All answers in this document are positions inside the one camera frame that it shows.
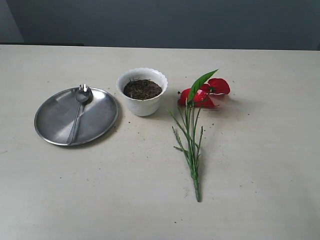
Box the red artificial flower stem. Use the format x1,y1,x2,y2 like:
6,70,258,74
169,69,231,203

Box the stainless steel spork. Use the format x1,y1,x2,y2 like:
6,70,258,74
66,84,91,146

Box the white scalloped flower pot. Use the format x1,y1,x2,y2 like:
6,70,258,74
116,67,168,117

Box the dark contents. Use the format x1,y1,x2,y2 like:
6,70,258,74
123,79,162,101

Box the round stainless steel plate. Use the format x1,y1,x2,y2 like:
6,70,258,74
34,87,119,147

